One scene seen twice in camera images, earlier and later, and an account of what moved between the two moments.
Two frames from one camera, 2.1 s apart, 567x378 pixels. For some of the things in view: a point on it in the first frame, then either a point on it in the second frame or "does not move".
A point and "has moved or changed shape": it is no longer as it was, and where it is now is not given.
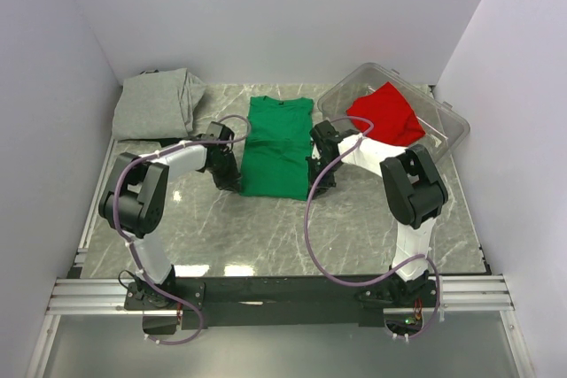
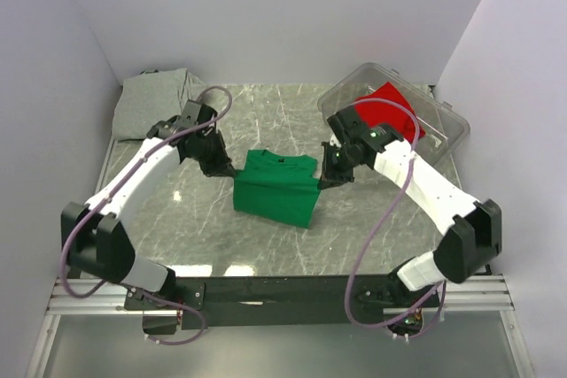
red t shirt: (395, 122) does not move
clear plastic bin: (443, 125) does not move
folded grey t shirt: (157, 105) does not move
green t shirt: (276, 149) has moved or changed shape
